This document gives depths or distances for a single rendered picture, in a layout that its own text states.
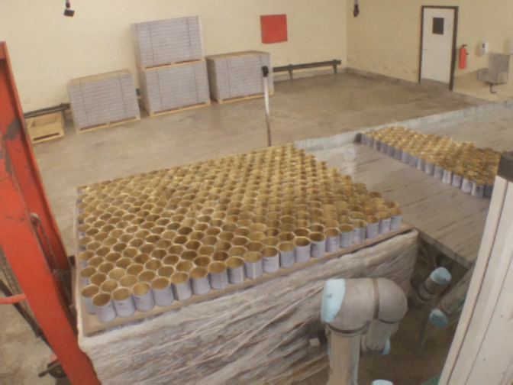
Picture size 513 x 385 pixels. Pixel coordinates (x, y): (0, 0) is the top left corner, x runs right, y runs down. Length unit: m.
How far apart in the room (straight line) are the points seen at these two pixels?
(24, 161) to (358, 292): 1.63
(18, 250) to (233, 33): 9.76
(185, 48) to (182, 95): 1.04
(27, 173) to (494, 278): 1.94
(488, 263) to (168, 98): 8.29
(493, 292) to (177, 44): 8.27
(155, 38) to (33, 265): 7.37
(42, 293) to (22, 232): 0.29
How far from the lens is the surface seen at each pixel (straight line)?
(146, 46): 8.60
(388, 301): 1.05
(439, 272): 1.67
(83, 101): 8.58
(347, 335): 1.11
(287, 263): 1.47
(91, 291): 1.44
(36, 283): 1.68
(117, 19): 10.18
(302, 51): 11.86
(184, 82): 8.85
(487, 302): 0.93
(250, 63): 9.27
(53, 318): 1.78
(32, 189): 2.09
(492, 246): 0.87
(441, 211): 2.04
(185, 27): 8.75
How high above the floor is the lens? 2.04
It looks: 26 degrees down
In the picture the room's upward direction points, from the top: 4 degrees counter-clockwise
